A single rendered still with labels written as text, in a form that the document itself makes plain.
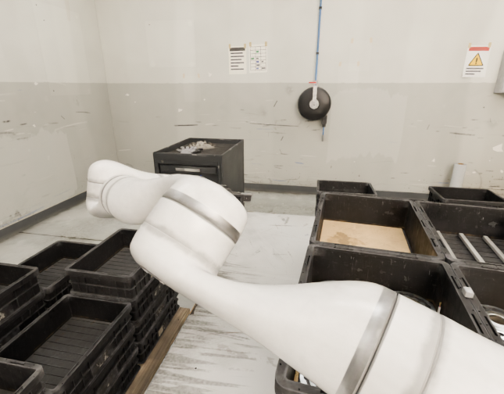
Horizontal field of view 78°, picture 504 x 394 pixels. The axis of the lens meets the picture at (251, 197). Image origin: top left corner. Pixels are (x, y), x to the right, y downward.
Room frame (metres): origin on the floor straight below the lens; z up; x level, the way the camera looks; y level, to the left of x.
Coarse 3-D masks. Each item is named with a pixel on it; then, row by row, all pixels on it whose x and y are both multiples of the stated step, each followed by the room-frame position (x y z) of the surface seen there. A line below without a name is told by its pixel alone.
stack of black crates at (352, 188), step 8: (320, 184) 2.33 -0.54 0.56; (328, 184) 2.32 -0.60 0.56; (336, 184) 2.31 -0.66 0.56; (344, 184) 2.30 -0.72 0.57; (352, 184) 2.29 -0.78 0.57; (360, 184) 2.28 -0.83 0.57; (368, 184) 2.26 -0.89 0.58; (320, 192) 2.06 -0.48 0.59; (336, 192) 2.04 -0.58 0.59; (344, 192) 2.04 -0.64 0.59; (352, 192) 2.29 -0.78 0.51; (360, 192) 2.28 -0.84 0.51; (368, 192) 2.23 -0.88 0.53
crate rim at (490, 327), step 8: (456, 264) 0.58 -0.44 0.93; (464, 264) 0.58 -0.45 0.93; (472, 264) 0.58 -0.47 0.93; (456, 272) 0.55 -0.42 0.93; (496, 272) 0.55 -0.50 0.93; (464, 280) 0.52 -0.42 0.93; (472, 304) 0.45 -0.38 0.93; (480, 304) 0.45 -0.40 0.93; (480, 312) 0.43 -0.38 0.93; (488, 320) 0.41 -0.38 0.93; (488, 328) 0.39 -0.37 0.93; (496, 336) 0.37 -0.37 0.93
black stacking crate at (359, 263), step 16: (320, 256) 0.65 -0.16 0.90; (336, 256) 0.64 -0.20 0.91; (352, 256) 0.63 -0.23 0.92; (368, 256) 0.62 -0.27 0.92; (320, 272) 0.65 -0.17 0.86; (336, 272) 0.64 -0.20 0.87; (352, 272) 0.63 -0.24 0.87; (368, 272) 0.62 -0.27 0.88; (384, 272) 0.61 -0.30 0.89; (400, 272) 0.60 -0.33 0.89; (416, 272) 0.59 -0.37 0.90; (432, 272) 0.59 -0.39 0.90; (400, 288) 0.60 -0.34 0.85; (416, 288) 0.59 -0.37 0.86; (432, 288) 0.58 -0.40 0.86; (448, 288) 0.52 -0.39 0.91; (432, 304) 0.58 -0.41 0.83; (448, 304) 0.50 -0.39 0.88; (464, 320) 0.43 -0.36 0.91; (288, 368) 0.33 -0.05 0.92
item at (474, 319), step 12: (312, 252) 0.63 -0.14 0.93; (348, 252) 0.64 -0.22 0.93; (360, 252) 0.63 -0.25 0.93; (372, 252) 0.63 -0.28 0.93; (444, 264) 0.58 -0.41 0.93; (300, 276) 0.53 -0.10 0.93; (456, 288) 0.49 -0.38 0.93; (468, 300) 0.46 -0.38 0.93; (468, 312) 0.43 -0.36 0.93; (480, 324) 0.40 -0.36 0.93; (276, 372) 0.31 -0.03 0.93; (276, 384) 0.30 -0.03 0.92; (288, 384) 0.29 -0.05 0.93; (300, 384) 0.29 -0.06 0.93
